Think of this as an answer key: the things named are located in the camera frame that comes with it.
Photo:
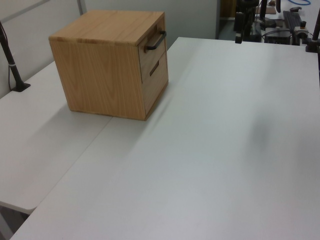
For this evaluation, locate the black keyboard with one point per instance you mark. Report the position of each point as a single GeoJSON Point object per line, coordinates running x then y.
{"type": "Point", "coordinates": [292, 18]}

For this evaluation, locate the emergency stop button box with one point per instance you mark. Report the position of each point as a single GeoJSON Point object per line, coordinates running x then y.
{"type": "Point", "coordinates": [301, 29]}

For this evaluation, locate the black pole with table clamp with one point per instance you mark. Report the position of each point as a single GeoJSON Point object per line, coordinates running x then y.
{"type": "Point", "coordinates": [314, 37]}

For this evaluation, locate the wooden two-drawer cabinet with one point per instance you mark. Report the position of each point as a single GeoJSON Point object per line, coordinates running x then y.
{"type": "Point", "coordinates": [100, 72]}

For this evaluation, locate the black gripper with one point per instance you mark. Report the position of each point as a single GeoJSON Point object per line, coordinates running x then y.
{"type": "Point", "coordinates": [247, 5]}

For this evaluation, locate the wooden drawer with slot pull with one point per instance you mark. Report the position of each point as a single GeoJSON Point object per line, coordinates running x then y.
{"type": "Point", "coordinates": [156, 82]}

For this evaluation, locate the black camera stand with base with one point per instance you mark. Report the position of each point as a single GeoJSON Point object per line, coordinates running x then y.
{"type": "Point", "coordinates": [11, 60]}

